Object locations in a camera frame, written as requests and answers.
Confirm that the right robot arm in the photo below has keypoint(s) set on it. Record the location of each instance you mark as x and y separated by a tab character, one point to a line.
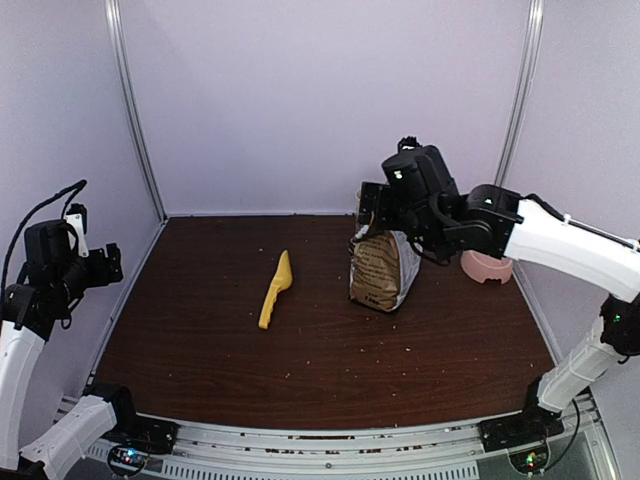
420	199

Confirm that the right aluminium frame post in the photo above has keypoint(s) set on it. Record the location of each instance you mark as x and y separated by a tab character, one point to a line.
526	74

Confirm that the pink double pet bowl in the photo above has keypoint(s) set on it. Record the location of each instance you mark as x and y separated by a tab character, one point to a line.
481	267

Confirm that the aluminium frame post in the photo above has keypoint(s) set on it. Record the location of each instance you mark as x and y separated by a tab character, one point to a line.
117	36
526	74

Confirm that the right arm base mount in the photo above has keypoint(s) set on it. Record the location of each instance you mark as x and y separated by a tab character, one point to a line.
529	426

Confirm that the yellow plastic scoop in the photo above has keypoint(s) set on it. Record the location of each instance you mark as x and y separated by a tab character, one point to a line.
281	281

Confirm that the brown pet food bag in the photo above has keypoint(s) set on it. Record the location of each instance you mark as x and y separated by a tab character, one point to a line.
383	267

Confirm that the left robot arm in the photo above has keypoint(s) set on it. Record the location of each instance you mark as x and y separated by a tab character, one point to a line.
59	268

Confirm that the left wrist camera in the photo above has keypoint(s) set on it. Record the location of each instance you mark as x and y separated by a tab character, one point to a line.
77	218

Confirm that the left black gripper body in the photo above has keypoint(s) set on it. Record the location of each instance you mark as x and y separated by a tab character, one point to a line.
98	275

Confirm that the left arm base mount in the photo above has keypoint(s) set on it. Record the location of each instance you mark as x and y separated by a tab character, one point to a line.
151	435

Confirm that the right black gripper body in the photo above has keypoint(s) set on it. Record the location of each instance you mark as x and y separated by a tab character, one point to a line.
385	217

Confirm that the left aluminium frame post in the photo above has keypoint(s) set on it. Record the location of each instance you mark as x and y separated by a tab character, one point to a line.
117	36

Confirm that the aluminium front rail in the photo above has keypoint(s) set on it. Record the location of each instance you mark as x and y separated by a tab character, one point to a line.
451	450

